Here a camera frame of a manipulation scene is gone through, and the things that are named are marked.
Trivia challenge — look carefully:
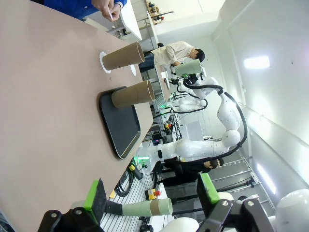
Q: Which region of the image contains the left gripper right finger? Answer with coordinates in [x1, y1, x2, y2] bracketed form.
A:
[197, 173, 276, 232]

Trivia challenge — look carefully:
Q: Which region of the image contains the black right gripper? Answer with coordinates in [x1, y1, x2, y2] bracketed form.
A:
[181, 72, 203, 85]

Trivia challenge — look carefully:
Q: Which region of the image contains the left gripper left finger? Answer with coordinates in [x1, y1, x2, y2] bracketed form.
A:
[37, 178, 107, 232]

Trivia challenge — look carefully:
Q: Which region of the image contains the brown plastic cup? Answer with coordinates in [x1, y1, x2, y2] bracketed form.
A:
[111, 79, 155, 109]
[101, 41, 145, 71]

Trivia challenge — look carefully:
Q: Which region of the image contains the person's left hand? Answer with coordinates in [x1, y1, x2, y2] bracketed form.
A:
[111, 4, 122, 21]

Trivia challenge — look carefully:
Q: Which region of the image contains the person's right hand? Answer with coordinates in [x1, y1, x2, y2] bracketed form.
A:
[92, 0, 116, 19]

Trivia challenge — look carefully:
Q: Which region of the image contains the person in beige shirt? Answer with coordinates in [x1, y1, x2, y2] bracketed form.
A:
[151, 41, 206, 68]

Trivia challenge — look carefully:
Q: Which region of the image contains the black boom stand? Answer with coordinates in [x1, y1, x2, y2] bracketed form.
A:
[210, 176, 256, 191]

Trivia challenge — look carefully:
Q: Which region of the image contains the wooden shelf with items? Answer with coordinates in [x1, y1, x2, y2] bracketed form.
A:
[144, 0, 174, 25]

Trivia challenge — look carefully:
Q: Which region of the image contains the pale green spare cup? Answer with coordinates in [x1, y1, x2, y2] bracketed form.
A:
[122, 199, 153, 217]
[158, 197, 173, 215]

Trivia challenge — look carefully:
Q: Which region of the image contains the grey slotted aluminium bench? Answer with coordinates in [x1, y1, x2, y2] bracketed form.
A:
[100, 166, 174, 232]

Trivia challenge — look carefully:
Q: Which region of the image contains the person in black clothes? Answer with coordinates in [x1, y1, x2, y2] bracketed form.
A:
[164, 158, 225, 187]

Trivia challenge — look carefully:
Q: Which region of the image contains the rectangular ceiling light panel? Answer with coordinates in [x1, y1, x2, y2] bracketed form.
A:
[243, 56, 270, 69]

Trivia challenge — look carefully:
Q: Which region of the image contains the white table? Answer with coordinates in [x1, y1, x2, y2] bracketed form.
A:
[119, 0, 143, 41]

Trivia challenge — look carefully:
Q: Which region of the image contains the brown spare cup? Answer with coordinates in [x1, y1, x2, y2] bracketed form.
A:
[149, 200, 162, 216]

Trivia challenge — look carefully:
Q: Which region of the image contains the black plastic tray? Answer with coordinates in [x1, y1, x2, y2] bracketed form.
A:
[97, 86, 142, 160]

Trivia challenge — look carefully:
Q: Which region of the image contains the person in blue shirt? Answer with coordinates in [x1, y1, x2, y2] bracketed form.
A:
[43, 0, 124, 21]

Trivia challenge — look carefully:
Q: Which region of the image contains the black cup holder bracket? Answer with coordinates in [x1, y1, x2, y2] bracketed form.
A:
[106, 202, 124, 216]

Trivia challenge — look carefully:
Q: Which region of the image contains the black cable bundle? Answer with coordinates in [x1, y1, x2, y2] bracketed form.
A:
[114, 169, 136, 198]

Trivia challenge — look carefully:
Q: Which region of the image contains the black cable sleeve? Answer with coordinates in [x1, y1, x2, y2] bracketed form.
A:
[152, 78, 249, 187]

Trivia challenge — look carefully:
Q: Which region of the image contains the black yellow enabling switch handle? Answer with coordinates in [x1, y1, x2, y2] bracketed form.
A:
[127, 162, 145, 181]

